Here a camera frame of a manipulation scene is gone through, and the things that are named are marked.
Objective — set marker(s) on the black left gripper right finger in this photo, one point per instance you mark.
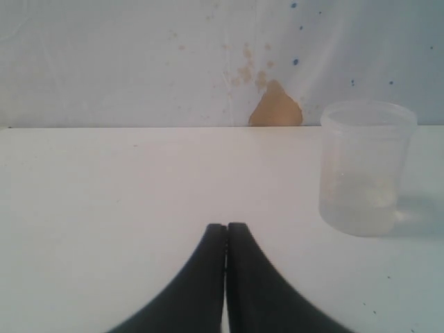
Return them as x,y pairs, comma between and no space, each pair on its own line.
259,299

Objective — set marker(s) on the translucent white plastic container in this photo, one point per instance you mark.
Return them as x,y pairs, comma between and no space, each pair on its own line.
364,149

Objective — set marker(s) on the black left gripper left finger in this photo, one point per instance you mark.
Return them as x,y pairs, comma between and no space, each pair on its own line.
193,300

